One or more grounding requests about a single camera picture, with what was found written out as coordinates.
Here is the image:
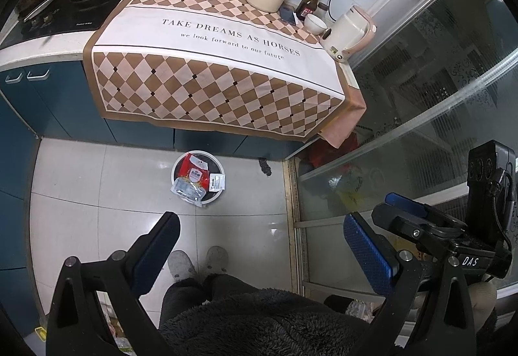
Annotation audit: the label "person black trousers legs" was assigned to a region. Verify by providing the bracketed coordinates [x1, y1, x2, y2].
[159, 274, 369, 355]

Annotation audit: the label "checkered table cloth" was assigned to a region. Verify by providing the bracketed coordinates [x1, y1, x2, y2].
[83, 0, 366, 147]

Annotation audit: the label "right grey slipper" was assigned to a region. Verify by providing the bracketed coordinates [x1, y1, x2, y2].
[204, 246, 229, 275]

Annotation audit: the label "red clear snack bag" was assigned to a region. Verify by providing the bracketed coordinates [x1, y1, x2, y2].
[171, 153, 210, 207]

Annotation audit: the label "white round trash bin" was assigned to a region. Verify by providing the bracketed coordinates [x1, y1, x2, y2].
[170, 150, 226, 208]

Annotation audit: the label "black induction cooktop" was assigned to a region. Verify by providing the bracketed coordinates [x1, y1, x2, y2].
[1, 0, 122, 49]

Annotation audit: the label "black floor object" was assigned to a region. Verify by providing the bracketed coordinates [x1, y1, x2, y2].
[258, 158, 272, 177]

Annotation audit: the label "grey slipper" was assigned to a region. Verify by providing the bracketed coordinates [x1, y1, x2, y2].
[204, 246, 229, 275]
[167, 250, 197, 283]

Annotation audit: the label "white ceramic bowl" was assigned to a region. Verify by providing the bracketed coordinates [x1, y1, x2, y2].
[304, 14, 328, 36]

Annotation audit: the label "white pink electric kettle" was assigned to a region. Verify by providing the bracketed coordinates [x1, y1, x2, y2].
[320, 6, 377, 63]

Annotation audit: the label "blue cabinet doors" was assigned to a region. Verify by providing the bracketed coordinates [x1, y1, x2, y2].
[1, 61, 291, 336]

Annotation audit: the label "left grey slipper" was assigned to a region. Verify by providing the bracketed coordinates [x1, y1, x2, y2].
[167, 250, 197, 283]

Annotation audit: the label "glass sliding door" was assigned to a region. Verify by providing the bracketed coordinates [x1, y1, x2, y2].
[289, 0, 517, 300]

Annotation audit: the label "green white sachet packet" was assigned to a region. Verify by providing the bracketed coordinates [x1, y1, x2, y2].
[209, 173, 226, 193]

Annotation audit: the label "dark sauce bottle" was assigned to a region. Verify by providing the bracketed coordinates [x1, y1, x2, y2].
[295, 0, 319, 21]

